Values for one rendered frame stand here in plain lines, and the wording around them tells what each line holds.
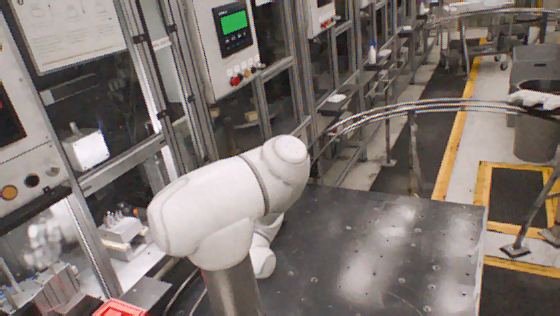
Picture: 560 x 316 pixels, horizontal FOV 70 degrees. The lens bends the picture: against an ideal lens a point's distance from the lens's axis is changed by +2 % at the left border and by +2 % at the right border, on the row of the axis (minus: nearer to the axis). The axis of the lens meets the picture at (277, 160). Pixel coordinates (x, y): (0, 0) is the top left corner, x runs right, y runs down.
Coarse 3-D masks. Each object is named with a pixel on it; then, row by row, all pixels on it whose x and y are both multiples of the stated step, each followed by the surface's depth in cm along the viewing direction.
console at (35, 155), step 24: (0, 24) 95; (0, 48) 95; (0, 72) 96; (24, 96) 101; (24, 120) 101; (0, 144) 96; (24, 144) 102; (48, 144) 107; (0, 168) 97; (24, 168) 102; (48, 168) 107; (0, 192) 98; (24, 192) 103; (0, 216) 98
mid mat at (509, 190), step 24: (480, 168) 341; (504, 168) 334; (528, 168) 329; (552, 168) 325; (480, 192) 310; (504, 192) 305; (528, 192) 300; (552, 192) 297; (504, 216) 280; (552, 216) 273
